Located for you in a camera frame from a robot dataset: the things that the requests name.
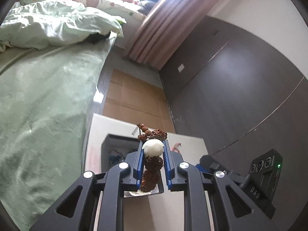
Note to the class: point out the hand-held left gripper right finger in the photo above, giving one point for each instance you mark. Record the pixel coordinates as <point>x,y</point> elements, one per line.
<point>168,168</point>

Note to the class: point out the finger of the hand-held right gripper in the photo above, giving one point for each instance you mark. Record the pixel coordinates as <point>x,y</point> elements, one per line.
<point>201,169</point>
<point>210,162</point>

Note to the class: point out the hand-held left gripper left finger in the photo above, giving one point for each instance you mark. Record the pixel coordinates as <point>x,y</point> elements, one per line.
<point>137,168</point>

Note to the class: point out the black square gift box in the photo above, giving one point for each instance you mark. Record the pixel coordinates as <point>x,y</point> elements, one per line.
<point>113,142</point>

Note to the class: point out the cardboard floor sheets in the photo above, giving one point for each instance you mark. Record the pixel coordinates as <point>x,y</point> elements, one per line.
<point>134,101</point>

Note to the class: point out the grey wardrobe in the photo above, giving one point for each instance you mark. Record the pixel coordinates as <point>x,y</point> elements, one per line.
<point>228,89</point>

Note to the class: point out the green bed sheet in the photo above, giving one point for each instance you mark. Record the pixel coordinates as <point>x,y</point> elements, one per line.
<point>43,113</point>

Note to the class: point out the pink curtain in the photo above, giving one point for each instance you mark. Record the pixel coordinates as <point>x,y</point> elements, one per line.
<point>163,33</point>

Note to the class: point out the black garment under duvet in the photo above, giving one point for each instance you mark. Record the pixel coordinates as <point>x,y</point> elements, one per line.
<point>98,38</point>

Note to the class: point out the green tissue box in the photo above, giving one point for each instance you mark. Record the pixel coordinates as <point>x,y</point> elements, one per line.
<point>121,20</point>

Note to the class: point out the floral window seat cushion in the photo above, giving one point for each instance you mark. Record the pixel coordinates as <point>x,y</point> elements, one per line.
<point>122,9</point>

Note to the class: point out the dark bags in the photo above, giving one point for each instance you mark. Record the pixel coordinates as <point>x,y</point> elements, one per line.
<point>149,1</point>

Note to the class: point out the light green duvet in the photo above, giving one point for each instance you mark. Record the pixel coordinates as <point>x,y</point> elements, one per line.
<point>48,21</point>

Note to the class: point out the floral pillow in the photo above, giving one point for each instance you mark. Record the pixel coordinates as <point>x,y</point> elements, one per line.
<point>89,0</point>

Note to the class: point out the white wall socket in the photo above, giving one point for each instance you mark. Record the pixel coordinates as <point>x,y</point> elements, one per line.
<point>181,67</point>

